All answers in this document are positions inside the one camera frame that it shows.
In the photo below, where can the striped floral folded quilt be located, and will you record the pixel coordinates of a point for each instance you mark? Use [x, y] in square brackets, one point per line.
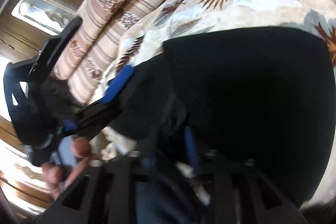
[95, 45]

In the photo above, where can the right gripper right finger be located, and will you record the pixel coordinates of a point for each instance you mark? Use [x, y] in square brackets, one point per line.
[253, 177]

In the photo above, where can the black pants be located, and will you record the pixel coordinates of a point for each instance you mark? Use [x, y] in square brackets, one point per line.
[265, 94]

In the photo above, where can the wooden glass door cabinet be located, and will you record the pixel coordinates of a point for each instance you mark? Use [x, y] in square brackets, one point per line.
[24, 29]

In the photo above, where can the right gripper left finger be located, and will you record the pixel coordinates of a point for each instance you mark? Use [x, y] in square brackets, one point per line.
[105, 191]

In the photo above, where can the leaf pattern fleece blanket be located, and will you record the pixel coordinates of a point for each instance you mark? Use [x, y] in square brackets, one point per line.
[178, 18]

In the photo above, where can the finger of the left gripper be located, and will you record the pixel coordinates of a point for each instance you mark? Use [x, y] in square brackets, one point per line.
[97, 115]
[44, 62]

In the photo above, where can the operator dark trouser leg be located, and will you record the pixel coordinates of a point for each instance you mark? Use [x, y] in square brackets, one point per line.
[167, 197]

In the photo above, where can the operator left hand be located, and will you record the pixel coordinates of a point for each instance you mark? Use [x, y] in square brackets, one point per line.
[58, 178]

